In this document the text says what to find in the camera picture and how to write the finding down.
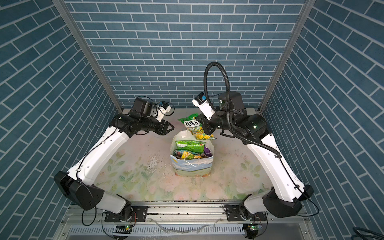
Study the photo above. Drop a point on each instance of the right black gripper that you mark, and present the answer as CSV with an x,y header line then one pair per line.
x,y
205,123

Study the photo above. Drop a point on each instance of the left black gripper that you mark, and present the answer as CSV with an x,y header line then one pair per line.
x,y
163,125

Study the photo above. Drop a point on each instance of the green Fox's Spring Tea candy bag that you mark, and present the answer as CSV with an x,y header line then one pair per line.
x,y
195,128

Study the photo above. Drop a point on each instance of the yellow-green snack packet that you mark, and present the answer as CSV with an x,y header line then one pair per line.
x,y
187,155

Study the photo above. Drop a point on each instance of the floral paper gift bag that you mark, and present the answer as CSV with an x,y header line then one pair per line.
x,y
195,167

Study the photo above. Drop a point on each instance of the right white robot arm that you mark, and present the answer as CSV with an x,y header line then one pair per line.
x,y
288,192

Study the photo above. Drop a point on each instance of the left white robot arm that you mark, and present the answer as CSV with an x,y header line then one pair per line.
x,y
78,183

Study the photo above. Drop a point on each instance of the green snack packet in bag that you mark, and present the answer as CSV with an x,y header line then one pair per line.
x,y
192,146

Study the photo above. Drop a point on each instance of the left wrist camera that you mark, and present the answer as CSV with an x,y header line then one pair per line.
x,y
163,110

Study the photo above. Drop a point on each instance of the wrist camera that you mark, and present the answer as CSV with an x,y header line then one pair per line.
x,y
201,102
163,110

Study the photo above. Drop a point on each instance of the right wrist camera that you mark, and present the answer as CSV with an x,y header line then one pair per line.
x,y
201,102

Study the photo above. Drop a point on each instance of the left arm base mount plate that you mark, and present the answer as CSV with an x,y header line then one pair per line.
x,y
130,214

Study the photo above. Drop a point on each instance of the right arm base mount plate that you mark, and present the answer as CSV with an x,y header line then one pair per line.
x,y
236,213

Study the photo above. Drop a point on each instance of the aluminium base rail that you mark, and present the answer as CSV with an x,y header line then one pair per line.
x,y
212,220

